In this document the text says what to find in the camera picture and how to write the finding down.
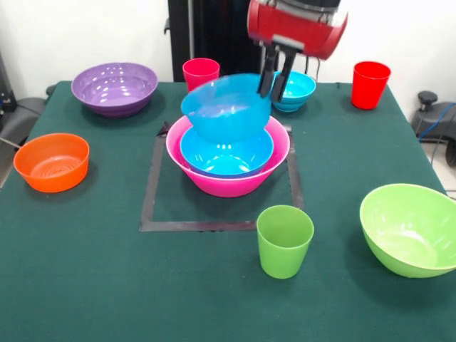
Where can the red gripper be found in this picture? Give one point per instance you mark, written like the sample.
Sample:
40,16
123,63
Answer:
285,25

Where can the medium blue ribbed bowl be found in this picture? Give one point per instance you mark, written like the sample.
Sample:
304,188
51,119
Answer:
228,121

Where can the large blue bowl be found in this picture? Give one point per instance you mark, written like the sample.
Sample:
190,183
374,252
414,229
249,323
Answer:
228,160

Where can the large pink bowl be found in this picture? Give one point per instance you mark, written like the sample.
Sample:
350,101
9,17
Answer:
228,185

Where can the green cup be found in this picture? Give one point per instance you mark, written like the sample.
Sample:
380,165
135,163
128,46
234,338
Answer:
285,249

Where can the small cyan bowl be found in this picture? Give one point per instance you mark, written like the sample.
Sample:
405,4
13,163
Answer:
299,89

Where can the pink cup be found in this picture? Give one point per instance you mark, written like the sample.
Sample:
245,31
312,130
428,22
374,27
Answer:
199,71

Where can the red cup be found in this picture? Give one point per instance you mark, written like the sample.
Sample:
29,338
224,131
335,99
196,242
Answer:
370,89

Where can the black floor device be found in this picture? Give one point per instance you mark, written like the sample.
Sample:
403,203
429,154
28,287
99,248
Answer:
427,117
21,114

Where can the purple bowl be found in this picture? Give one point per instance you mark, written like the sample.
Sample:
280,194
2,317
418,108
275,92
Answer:
114,92

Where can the large green bowl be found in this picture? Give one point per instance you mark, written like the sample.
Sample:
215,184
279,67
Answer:
406,235

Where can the dark green table cloth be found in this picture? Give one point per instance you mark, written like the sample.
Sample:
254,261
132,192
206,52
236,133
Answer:
228,306

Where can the orange ribbed bowl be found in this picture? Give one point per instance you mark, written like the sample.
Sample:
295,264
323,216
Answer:
53,160

